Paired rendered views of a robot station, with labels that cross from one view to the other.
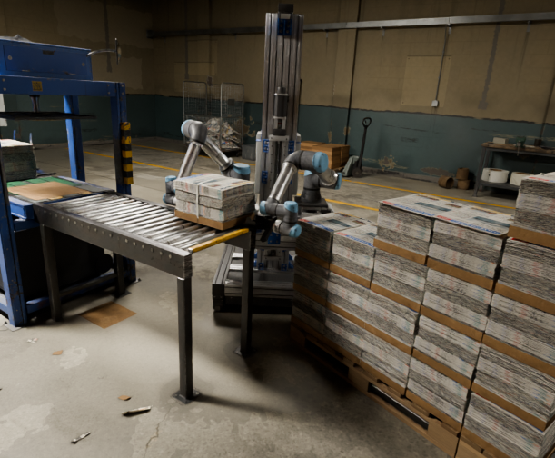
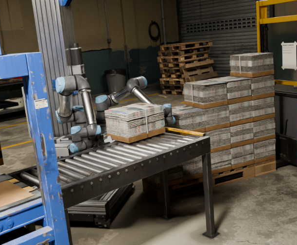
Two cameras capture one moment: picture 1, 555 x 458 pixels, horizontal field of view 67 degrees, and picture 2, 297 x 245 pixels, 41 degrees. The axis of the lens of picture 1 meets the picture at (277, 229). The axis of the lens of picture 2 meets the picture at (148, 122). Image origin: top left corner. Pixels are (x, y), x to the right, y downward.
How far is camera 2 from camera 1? 356 cm
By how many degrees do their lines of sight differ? 71
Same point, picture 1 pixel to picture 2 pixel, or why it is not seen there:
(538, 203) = (256, 62)
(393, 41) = not seen: outside the picture
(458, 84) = not seen: outside the picture
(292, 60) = (71, 23)
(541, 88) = not seen: outside the picture
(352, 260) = (193, 122)
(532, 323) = (264, 103)
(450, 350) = (244, 132)
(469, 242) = (240, 85)
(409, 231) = (218, 93)
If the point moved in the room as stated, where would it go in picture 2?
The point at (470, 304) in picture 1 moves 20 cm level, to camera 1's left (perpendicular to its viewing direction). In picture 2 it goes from (246, 110) to (245, 113)
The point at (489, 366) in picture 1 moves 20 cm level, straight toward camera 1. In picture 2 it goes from (257, 128) to (274, 130)
